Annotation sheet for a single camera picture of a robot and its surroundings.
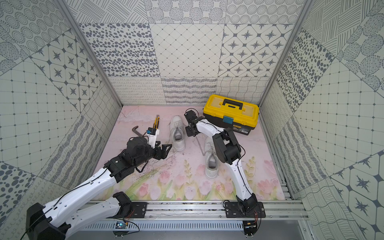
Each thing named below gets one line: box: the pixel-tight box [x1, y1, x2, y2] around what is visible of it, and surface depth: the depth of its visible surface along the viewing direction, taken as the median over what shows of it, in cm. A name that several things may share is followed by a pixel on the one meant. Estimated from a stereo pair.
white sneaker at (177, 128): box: [170, 115, 186, 151], surface depth 97 cm
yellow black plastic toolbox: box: [203, 94, 260, 136], surface depth 98 cm
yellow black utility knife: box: [152, 114, 160, 130], surface depth 109 cm
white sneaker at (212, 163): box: [205, 139, 221, 180], surface depth 85 cm
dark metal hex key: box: [132, 125, 143, 137], surface depth 107 cm
